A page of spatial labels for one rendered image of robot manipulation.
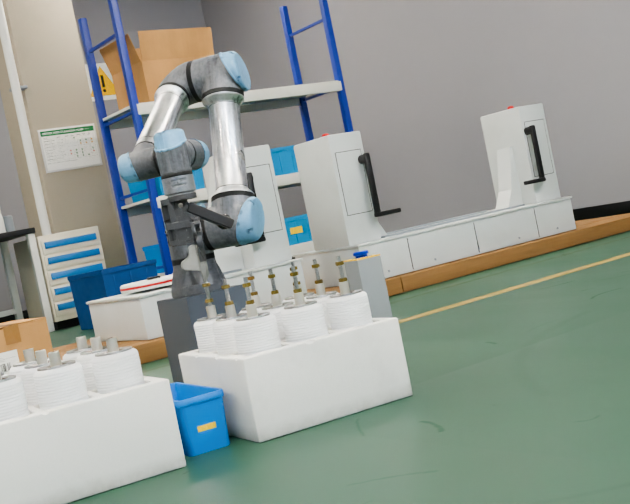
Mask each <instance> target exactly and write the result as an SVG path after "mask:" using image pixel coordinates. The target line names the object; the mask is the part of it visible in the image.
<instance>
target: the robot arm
mask: <svg viewBox="0 0 630 504"><path fill-rule="evenodd" d="M250 88H251V81H250V76H249V73H248V70H247V68H246V65H245V63H244V61H243V60H242V58H241V57H240V56H239V54H237V53H236V52H234V51H228V52H223V53H222V52H220V53H219V54H215V55H211V56H208V57H204V58H200V59H196V60H192V61H188V62H185V63H182V64H180V65H179V66H177V67H176V68H175V69H173V70H172V71H171V72H170V73H169V74H168V75H167V76H166V77H165V78H164V79H163V81H162V82H161V83H160V85H159V87H158V88H157V90H156V92H155V95H154V101H155V104H154V106H153V108H152V110H151V112H150V115H149V117H148V119H147V121H146V123H145V126H144V128H143V130H142V132H141V134H140V136H139V139H138V141H137V143H136V145H135V147H134V150H133V152H130V153H129V152H127V153H126V154H123V155H121V156H120V157H119V159H118V170H119V173H120V175H121V177H122V179H123V180H124V181H125V182H127V183H134V182H142V181H144V180H148V179H152V178H157V177H161V180H162V185H163V190H164V194H165V196H168V198H167V199H164V200H160V203H161V208H162V213H163V217H164V223H163V224H164V228H165V234H166V237H167V242H168V247H169V251H170V256H171V261H172V266H173V277H172V287H171V293H172V298H173V299H174V298H182V297H187V296H193V295H198V294H203V293H206V292H205V287H202V284H203V283H204V282H208V283H210V286H208V287H209V292H212V291H216V290H220V289H222V288H221V286H222V285H223V281H222V280H223V279H226V278H225V276H224V274H223V272H222V271H221V269H220V267H219V265H218V263H217V262H216V259H215V254H214V250H218V249H222V248H228V247H233V246H238V245H246V244H248V243H251V242H255V241H257V240H258V239H259V238H260V237H261V235H262V234H263V230H264V224H265V216H264V210H263V206H262V203H261V201H260V200H259V199H258V198H257V197H255V196H254V193H253V192H252V191H251V190H250V189H248V184H247V174H246V164H245V154H244V143H243V133H242V123H241V113H240V106H241V104H242V103H243V102H244V101H245V98H244V92H247V91H249V90H250ZM199 102H202V104H203V105H204V106H205V107H206V108H208V110H209V121H210V132H211V143H212V154H213V165H214V176H215V187H216V191H215V193H214V194H213V195H212V196H211V206H210V207H205V205H204V204H203V203H198V204H194V203H192V202H190V203H188V200H189V199H193V198H197V195H196V192H194V191H195V190H196V186H195V182H194V177H193V172H192V170H193V171H195V170H198V169H201V168H203V167H204V166H205V165H206V164H207V163H208V161H209V157H210V153H209V149H208V147H207V145H206V144H205V143H204V142H202V141H200V140H197V139H186V137H185V134H184V131H183V130H182V129H175V127H176V125H177V123H178V120H179V118H180V115H181V114H183V113H184V112H185V111H186V110H187V108H188V106H190V105H193V104H196V103H199ZM179 203H182V204H183V207H182V208H179V206H178V204H179ZM203 280H204V282H203Z"/></svg>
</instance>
